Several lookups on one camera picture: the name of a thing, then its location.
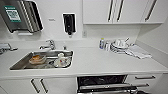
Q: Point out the stainless steel dishwasher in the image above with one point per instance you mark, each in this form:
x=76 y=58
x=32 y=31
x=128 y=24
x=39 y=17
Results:
x=100 y=81

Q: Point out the blue white soap bottle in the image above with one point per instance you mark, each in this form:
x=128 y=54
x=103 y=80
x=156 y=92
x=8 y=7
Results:
x=102 y=44

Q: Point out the small clear bottle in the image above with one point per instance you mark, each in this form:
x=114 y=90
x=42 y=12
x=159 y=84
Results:
x=107 y=46

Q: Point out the black soap dispenser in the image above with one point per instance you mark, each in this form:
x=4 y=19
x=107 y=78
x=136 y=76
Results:
x=69 y=24

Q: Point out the chrome faucet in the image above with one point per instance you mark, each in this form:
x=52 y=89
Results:
x=50 y=45

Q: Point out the white stacked dishes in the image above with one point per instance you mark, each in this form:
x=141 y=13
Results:
x=120 y=46

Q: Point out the orange bowl in sink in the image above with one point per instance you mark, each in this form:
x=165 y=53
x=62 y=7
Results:
x=37 y=59

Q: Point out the white dish cloth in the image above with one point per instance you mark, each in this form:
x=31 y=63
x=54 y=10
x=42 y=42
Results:
x=140 y=52

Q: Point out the stainless steel sink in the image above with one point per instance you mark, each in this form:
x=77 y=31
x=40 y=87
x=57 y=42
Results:
x=21 y=65

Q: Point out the grey paper towel dispenser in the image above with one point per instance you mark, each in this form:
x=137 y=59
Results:
x=21 y=15

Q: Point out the dish drying rack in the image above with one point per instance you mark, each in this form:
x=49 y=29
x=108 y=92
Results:
x=6 y=48

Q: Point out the white wall outlet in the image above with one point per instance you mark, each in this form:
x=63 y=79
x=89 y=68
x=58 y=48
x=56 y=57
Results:
x=84 y=34

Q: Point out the small wall label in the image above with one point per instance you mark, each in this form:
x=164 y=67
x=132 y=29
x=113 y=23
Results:
x=51 y=20

